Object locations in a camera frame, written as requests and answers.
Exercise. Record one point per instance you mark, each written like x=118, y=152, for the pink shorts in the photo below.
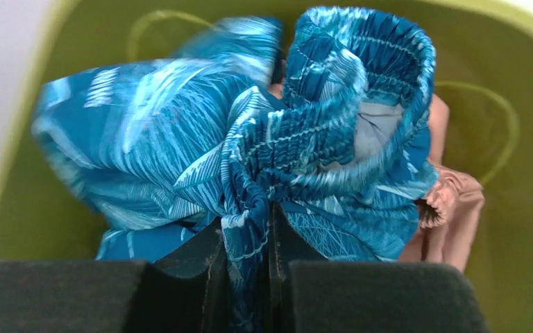
x=450, y=212

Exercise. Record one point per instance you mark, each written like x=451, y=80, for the blue leaf print shorts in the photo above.
x=199, y=135

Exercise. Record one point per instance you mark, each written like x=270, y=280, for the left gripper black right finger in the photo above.
x=285, y=246

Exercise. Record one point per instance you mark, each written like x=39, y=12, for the olive green plastic basket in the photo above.
x=485, y=75

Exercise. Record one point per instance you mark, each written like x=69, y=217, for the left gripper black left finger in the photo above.
x=187, y=290

